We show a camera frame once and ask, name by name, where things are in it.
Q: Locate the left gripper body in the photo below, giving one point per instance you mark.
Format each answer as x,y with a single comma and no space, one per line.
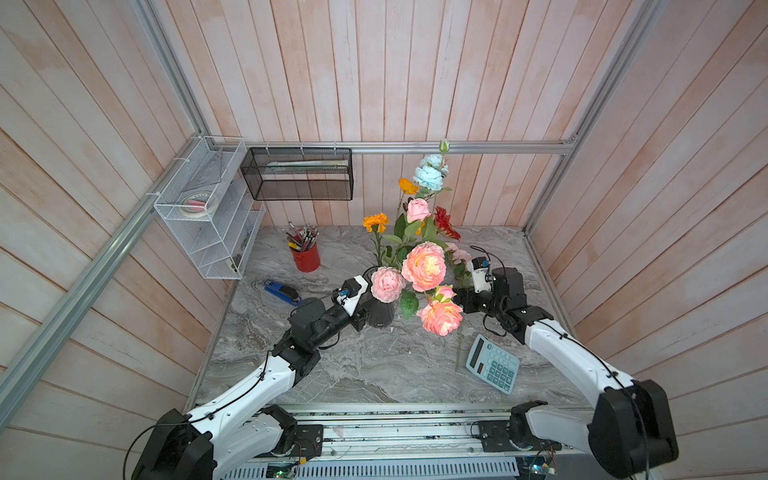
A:
357,319

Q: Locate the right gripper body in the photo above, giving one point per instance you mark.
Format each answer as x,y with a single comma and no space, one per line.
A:
474,302

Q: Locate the pink orange peony stem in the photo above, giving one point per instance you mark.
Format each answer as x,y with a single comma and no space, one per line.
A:
426,296

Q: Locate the pink peony single stem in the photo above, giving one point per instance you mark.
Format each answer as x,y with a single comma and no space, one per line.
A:
387,284

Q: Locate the small pink carnation stem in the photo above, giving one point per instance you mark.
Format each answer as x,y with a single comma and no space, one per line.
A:
459,255

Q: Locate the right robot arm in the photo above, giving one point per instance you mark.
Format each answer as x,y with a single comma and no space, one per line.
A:
627,426

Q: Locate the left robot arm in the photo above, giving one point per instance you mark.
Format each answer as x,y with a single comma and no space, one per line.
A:
219,436

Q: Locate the dark ribbed glass vase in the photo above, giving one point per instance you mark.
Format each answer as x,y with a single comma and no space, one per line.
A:
376,313

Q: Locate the red metal pencil cup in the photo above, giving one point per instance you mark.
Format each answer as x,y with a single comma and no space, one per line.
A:
306,261

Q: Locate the blue black stapler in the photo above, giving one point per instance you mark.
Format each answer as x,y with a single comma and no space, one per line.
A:
283,292

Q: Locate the teal desk calculator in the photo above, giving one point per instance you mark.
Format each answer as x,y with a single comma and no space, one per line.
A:
492,365

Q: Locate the bundle of pencils and pens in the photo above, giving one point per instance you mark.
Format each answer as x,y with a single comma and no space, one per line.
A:
301,239

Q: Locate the orange marigold flower stem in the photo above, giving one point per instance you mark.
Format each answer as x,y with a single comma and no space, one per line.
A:
376,225

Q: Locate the red flower stem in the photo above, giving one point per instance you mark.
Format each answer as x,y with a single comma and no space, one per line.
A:
444,225

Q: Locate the small pink rosebud stem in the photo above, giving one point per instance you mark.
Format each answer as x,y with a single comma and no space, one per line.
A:
417,210

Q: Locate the light blue flower stem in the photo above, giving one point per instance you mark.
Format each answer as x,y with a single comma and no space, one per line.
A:
431,173

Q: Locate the tape roll on shelf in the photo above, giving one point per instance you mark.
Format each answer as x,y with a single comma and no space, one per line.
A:
198,205

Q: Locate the black mesh wall basket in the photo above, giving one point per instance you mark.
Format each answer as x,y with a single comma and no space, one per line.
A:
299,173

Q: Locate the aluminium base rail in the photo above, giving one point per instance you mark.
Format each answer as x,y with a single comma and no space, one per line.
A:
376,441

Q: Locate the white wire mesh shelf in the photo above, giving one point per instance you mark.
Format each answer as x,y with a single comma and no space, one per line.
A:
220,244

